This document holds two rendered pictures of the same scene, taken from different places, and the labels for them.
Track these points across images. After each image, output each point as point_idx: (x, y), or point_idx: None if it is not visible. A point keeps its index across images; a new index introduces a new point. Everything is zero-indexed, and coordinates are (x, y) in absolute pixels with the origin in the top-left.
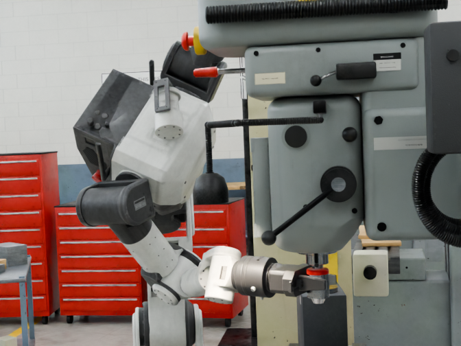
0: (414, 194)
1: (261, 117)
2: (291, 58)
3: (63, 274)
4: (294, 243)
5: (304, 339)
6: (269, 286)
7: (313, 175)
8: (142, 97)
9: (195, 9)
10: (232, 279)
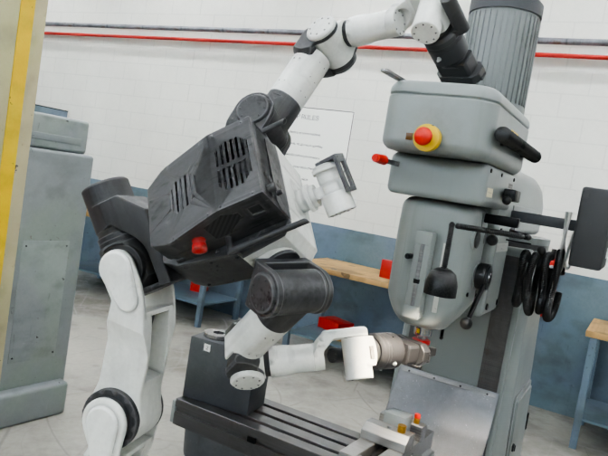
0: (554, 290)
1: None
2: (496, 178)
3: None
4: (448, 323)
5: (250, 393)
6: (407, 359)
7: (472, 270)
8: (276, 159)
9: None
10: (377, 357)
